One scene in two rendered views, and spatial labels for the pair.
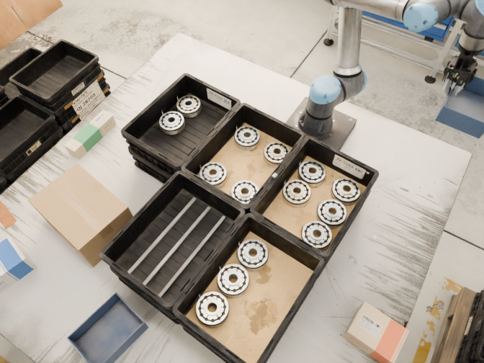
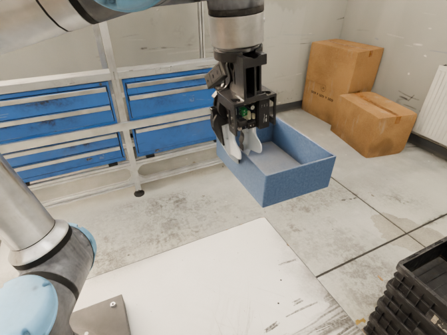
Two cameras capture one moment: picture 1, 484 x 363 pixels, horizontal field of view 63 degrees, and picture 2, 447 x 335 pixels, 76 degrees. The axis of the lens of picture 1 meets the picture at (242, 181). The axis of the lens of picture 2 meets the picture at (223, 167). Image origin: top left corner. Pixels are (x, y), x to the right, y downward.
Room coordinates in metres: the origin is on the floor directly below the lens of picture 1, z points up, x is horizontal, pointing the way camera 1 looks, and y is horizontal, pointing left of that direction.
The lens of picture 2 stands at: (0.76, -0.31, 1.41)
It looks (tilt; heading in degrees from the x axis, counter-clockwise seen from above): 34 degrees down; 302
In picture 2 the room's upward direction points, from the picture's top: straight up
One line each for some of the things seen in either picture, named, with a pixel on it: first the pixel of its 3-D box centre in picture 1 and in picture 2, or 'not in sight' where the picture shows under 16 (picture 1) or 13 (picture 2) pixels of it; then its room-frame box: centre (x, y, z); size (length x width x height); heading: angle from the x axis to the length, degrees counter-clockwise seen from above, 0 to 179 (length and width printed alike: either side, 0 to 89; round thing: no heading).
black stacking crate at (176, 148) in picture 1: (184, 126); not in sight; (1.06, 0.23, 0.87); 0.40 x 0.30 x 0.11; 144
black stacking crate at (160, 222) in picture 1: (177, 240); not in sight; (0.56, 0.22, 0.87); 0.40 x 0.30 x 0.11; 144
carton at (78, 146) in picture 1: (91, 134); not in sight; (1.14, 0.67, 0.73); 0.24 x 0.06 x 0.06; 147
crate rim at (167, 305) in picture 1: (175, 233); not in sight; (0.56, 0.22, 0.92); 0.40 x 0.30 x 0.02; 144
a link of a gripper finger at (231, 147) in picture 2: (446, 86); (234, 148); (0.97, -0.68, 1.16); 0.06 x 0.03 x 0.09; 146
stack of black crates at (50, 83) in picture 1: (69, 96); not in sight; (1.73, 1.03, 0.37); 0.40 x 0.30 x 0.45; 148
